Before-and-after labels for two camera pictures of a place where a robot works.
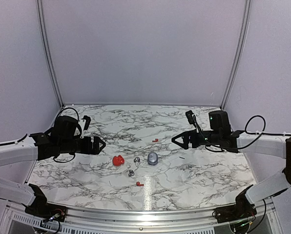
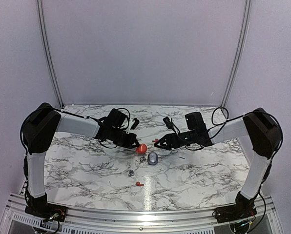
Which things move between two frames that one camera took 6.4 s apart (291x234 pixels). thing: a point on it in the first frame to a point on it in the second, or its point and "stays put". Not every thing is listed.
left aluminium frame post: [40, 11] stays put
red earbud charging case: [117, 161] to [142, 148]
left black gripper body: [85, 149] to [123, 142]
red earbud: [138, 184] stays put
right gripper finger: [186, 133] to [165, 138]
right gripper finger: [185, 146] to [165, 147]
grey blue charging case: [152, 158] stays put
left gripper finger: [97, 139] to [136, 143]
